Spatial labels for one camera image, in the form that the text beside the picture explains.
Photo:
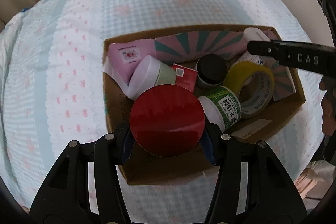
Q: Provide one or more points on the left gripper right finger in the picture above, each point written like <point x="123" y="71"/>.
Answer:
<point x="252" y="185"/>

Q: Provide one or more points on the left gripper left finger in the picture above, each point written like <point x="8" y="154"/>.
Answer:
<point x="82" y="186"/>

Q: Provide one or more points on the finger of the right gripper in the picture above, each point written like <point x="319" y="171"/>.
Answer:
<point x="285" y="49"/>

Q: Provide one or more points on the white earbuds case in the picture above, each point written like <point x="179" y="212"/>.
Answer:
<point x="256" y="39"/>

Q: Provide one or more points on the yellow packing tape roll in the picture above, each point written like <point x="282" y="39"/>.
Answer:
<point x="253" y="85"/>

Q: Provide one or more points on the green label white jar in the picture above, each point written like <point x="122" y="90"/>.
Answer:
<point x="221" y="107"/>

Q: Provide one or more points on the red round lid jar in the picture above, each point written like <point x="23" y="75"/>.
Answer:
<point x="167" y="120"/>

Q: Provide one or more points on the white lid pale-green jar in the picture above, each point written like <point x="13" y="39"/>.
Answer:
<point x="149" y="73"/>

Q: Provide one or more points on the person's right hand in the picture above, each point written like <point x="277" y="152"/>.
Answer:
<point x="328" y="119"/>

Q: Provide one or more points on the white blue-label bottle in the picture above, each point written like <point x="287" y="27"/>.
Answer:
<point x="252" y="58"/>

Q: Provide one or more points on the brown cardboard box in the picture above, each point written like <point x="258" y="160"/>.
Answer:
<point x="145" y="168"/>

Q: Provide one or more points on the pink teal striped carton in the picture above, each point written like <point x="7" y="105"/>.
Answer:
<point x="189" y="46"/>

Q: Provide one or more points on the small red box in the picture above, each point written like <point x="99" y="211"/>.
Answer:
<point x="185" y="77"/>

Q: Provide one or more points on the blue pink patterned bedsheet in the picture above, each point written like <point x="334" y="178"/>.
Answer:
<point x="52" y="93"/>

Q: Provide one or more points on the pink paper box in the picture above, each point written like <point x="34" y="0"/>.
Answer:
<point x="125" y="57"/>

